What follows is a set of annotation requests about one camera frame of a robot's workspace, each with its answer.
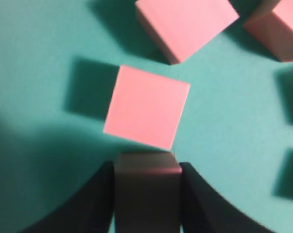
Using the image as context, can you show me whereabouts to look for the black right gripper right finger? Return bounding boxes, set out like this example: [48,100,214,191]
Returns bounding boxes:
[180,162,272,233]

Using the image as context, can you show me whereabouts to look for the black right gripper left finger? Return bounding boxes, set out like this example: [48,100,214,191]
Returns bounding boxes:
[22,161,115,233]

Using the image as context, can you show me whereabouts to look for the pink cube column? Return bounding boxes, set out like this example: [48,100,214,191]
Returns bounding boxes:
[243,0,293,62]
[115,151,182,233]
[135,0,239,65]
[103,65,190,150]

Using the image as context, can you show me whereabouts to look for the green cloth backdrop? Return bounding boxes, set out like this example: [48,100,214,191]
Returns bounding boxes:
[0,0,293,233]

